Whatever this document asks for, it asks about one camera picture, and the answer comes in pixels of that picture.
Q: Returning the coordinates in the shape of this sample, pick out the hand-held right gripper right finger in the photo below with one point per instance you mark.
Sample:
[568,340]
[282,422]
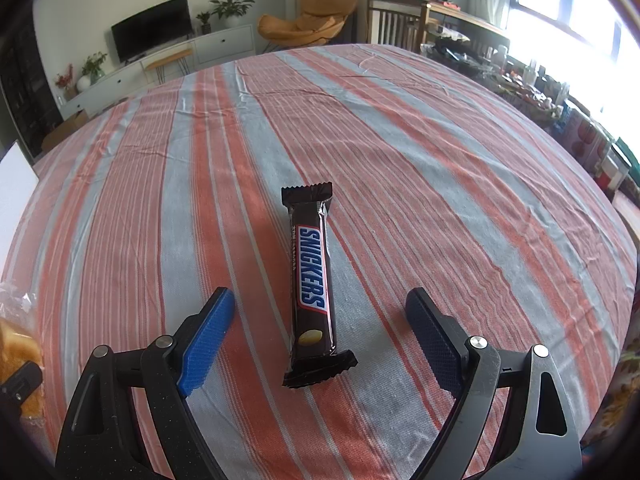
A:
[435,340]

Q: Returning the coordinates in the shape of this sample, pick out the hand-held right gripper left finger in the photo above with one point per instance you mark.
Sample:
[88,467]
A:
[205,347]

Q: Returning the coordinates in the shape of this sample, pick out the brown chocolate bar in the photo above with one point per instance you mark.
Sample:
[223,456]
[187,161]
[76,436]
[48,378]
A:
[310,280]

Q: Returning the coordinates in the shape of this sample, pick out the white cardboard box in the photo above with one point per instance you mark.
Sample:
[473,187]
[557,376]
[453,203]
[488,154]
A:
[17,185]

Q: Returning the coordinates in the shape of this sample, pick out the bread loaf in clear bag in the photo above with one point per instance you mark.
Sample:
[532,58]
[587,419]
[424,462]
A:
[17,345]

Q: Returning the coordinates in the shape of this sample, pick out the striped tablecloth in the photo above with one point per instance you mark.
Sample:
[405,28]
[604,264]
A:
[425,185]

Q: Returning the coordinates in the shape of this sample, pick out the brown cardboard box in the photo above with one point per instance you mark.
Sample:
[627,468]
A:
[65,132]

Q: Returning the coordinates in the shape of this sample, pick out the cluttered wooden sideboard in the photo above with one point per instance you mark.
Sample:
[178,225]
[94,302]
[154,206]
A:
[525,80]

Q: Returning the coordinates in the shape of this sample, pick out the white round vase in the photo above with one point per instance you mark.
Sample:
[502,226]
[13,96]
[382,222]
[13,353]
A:
[83,83]

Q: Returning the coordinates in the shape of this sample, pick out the wooden bench with hairpin legs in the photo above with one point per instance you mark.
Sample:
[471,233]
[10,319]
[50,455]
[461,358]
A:
[167,57]

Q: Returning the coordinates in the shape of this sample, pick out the dark display cabinet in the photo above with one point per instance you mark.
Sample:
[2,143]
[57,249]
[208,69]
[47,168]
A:
[25,85]

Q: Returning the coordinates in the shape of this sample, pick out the green plant in glass vase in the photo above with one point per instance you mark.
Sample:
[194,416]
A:
[94,67]

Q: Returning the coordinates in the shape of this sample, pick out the red flower plant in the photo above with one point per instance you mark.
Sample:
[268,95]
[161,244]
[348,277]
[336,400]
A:
[65,80]

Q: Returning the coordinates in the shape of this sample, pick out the white television cabinet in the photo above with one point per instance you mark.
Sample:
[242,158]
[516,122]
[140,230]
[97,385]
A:
[225,42]

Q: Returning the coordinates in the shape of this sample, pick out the wooden slatted chair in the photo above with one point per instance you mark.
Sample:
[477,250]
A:
[395,22]

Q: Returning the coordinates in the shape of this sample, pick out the flat screen television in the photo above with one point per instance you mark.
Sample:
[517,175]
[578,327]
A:
[150,30]

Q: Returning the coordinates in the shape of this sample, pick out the small potted plant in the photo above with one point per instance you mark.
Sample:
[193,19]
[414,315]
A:
[204,21]

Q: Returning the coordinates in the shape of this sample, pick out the large potted plant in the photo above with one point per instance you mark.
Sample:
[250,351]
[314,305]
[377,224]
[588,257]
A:
[231,10]

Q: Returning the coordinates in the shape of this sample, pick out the orange lounge chair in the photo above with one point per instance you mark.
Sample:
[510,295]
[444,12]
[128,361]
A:
[310,22]

